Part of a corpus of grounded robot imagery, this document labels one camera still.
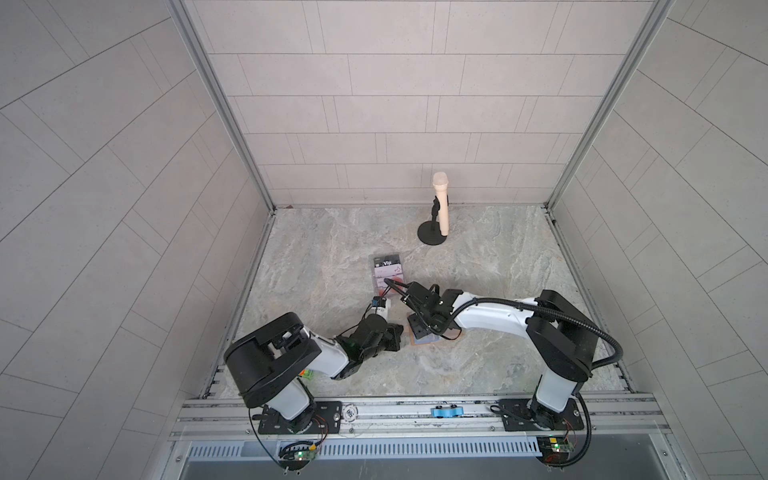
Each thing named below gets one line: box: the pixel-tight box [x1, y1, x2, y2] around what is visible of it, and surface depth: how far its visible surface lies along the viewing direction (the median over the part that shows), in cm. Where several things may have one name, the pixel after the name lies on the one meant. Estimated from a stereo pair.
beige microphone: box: [432, 171, 449, 236], surface depth 93 cm
